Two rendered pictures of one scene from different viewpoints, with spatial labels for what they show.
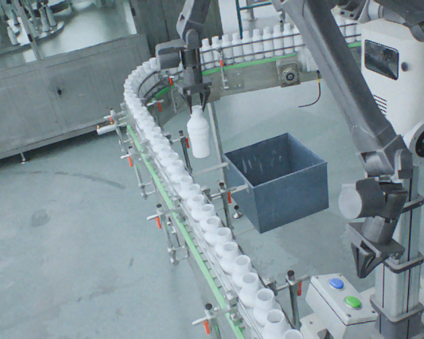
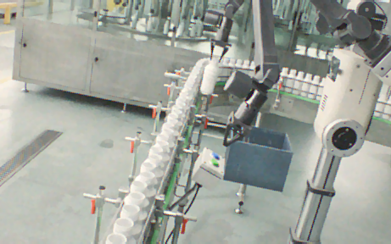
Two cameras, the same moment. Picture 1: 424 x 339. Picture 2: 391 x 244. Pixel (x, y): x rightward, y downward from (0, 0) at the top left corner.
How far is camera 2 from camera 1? 82 cm
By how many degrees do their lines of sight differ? 19
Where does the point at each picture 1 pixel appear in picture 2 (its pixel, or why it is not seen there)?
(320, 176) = (284, 162)
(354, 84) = (265, 24)
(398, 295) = not seen: outside the picture
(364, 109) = (264, 39)
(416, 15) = (332, 19)
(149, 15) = not seen: hidden behind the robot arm
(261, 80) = (304, 114)
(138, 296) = not seen: hidden behind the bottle
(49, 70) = (175, 56)
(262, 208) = (232, 160)
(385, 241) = (242, 119)
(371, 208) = (237, 87)
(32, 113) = (147, 80)
